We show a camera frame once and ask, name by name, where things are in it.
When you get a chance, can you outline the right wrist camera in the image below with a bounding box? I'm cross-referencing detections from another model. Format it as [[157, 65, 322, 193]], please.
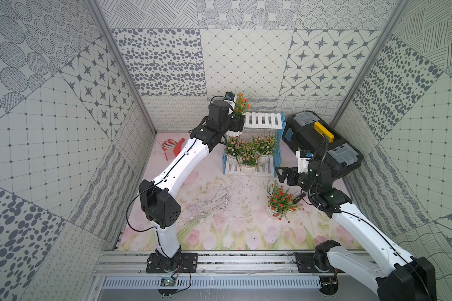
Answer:
[[295, 150, 313, 174]]

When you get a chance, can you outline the red flower pot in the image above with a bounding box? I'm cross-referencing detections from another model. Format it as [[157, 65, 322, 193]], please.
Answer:
[[266, 180, 304, 223]]

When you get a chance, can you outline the aluminium rail frame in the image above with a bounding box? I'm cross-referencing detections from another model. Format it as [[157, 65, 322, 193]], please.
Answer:
[[92, 248, 402, 277]]

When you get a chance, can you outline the black plastic toolbox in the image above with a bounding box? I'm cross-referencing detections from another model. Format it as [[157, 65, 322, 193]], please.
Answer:
[[282, 110, 364, 181]]

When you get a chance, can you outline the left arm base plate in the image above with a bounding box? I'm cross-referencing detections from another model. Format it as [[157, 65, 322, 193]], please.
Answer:
[[146, 251, 198, 273]]

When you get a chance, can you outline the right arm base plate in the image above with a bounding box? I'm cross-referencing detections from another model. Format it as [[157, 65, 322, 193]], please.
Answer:
[[291, 252, 344, 273]]

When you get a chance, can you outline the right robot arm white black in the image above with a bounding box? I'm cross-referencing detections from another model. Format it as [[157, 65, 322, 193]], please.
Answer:
[[275, 161, 437, 300]]

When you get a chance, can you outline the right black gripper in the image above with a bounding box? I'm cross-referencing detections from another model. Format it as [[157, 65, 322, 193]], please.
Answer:
[[275, 166, 318, 196]]

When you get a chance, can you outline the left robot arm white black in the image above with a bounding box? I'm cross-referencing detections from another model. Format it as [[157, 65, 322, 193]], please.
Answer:
[[139, 92, 236, 260]]

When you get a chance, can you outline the blue white wooden rack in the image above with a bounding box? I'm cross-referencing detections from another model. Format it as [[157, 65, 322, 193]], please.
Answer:
[[222, 112, 286, 177]]

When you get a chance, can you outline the pink flower pot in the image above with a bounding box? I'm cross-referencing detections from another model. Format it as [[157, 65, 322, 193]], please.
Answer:
[[252, 134, 277, 166], [225, 136, 242, 166], [237, 144, 261, 175]]

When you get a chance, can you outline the orange flower pot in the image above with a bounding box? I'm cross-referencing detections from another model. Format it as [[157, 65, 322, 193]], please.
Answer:
[[227, 93, 250, 137]]

